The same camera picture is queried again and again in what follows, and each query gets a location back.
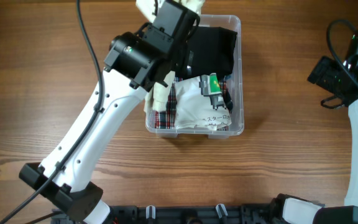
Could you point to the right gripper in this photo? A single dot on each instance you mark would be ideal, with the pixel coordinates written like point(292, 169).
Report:
point(325, 68)

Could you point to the black garment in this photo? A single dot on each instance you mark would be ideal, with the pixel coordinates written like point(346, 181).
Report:
point(209, 50)

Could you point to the white printed t-shirt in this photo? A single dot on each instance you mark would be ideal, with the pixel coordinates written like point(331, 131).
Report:
point(200, 104)

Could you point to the red navy plaid shirt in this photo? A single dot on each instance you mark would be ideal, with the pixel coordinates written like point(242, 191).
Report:
point(166, 119)

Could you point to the cream white cloth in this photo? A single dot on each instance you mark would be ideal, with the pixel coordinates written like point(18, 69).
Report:
point(157, 98)

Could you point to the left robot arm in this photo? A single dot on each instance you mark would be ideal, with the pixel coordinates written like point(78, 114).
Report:
point(135, 63)

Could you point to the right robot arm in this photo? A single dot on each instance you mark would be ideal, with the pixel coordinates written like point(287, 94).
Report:
point(290, 209)

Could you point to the clear plastic storage container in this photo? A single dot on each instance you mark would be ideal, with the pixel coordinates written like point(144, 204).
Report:
point(233, 83)

